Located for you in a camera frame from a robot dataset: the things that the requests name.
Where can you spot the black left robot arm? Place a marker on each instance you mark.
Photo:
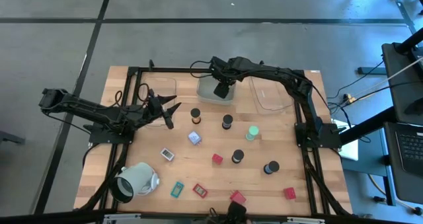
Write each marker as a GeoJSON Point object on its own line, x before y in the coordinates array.
{"type": "Point", "coordinates": [82, 106]}

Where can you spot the red wall charger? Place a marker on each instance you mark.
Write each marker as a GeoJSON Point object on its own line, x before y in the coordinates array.
{"type": "Point", "coordinates": [217, 159]}
{"type": "Point", "coordinates": [238, 197]}
{"type": "Point", "coordinates": [289, 193]}

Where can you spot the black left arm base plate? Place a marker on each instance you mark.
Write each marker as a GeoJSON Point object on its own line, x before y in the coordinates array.
{"type": "Point", "coordinates": [109, 138]}

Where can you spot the black laptop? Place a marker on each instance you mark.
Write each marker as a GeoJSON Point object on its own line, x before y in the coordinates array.
{"type": "Point", "coordinates": [411, 148]}

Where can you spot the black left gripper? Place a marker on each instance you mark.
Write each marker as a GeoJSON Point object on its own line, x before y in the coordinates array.
{"type": "Point", "coordinates": [155, 108]}

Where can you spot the lavender wall charger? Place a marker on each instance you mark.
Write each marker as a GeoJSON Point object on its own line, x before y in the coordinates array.
{"type": "Point", "coordinates": [194, 137]}

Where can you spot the grey metal rack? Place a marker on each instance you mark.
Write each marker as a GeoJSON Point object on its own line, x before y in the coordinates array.
{"type": "Point", "coordinates": [401, 6]}

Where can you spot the grey desk stand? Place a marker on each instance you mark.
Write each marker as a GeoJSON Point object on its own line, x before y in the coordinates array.
{"type": "Point", "coordinates": [363, 168]}

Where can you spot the small teal digital display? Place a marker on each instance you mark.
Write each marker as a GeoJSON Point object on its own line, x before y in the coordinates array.
{"type": "Point", "coordinates": [177, 189]}

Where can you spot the clear plastic bin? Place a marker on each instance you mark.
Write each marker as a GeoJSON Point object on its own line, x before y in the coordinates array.
{"type": "Point", "coordinates": [271, 98]}
{"type": "Point", "coordinates": [158, 85]}

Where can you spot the white box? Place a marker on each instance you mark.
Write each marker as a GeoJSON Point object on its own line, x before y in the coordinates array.
{"type": "Point", "coordinates": [350, 151]}

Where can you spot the black hourglass purple sand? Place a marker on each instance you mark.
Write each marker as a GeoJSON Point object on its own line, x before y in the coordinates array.
{"type": "Point", "coordinates": [227, 120]}

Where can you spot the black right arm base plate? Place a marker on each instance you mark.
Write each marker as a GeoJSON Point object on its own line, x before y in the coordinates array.
{"type": "Point", "coordinates": [330, 136]}

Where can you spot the black hourglass blue sand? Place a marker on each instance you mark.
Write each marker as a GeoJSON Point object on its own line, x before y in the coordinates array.
{"type": "Point", "coordinates": [273, 166]}

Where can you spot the small red digital display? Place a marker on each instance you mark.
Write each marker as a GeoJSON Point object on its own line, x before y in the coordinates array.
{"type": "Point", "coordinates": [200, 191]}

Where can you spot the white cylindrical device black lens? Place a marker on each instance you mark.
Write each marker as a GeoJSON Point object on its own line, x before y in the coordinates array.
{"type": "Point", "coordinates": [137, 179]}

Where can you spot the small white digital display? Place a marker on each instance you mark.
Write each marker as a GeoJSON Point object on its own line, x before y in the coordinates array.
{"type": "Point", "coordinates": [167, 154]}

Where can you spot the power strip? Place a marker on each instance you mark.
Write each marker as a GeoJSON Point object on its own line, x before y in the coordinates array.
{"type": "Point", "coordinates": [349, 99]}

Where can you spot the grey floor stand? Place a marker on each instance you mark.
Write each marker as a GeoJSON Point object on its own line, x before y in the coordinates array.
{"type": "Point", "coordinates": [10, 137]}

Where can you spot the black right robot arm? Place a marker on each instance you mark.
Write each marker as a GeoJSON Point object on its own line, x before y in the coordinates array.
{"type": "Point", "coordinates": [297, 82]}

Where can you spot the green hourglass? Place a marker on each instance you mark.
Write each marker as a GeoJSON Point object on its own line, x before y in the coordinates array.
{"type": "Point", "coordinates": [253, 130]}

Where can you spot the grey plastic bin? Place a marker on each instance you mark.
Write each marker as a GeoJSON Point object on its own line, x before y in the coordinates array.
{"type": "Point", "coordinates": [205, 93]}

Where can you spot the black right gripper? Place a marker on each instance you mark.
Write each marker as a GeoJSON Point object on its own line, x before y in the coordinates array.
{"type": "Point", "coordinates": [223, 70]}

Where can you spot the black diagonal pole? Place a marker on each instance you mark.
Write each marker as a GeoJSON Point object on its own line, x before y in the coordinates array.
{"type": "Point", "coordinates": [370, 126]}

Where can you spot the black hourglass white sand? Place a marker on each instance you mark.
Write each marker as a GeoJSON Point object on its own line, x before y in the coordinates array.
{"type": "Point", "coordinates": [238, 154]}

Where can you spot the black hourglass orange sand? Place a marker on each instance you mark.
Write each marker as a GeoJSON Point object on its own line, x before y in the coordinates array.
{"type": "Point", "coordinates": [195, 113]}

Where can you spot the black metal table frame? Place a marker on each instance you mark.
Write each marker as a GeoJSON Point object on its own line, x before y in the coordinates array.
{"type": "Point", "coordinates": [172, 69]}

